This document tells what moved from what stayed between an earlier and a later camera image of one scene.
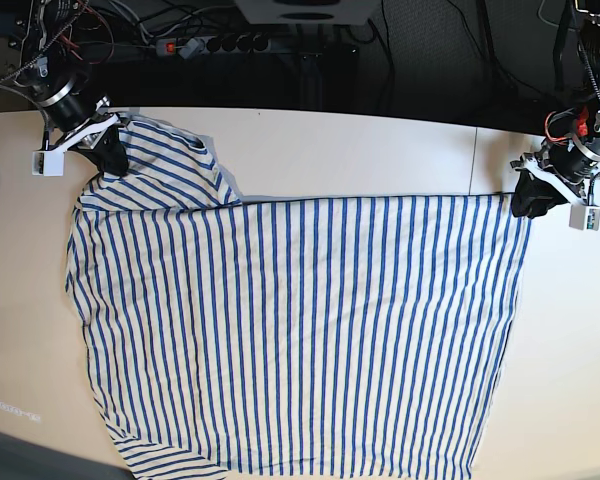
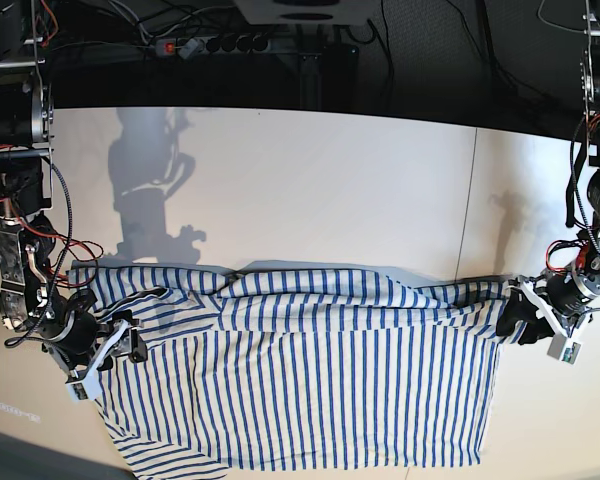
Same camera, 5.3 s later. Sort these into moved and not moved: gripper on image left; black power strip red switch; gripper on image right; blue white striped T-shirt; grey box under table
Moved: blue white striped T-shirt; gripper on image left; gripper on image right
Not moved: grey box under table; black power strip red switch
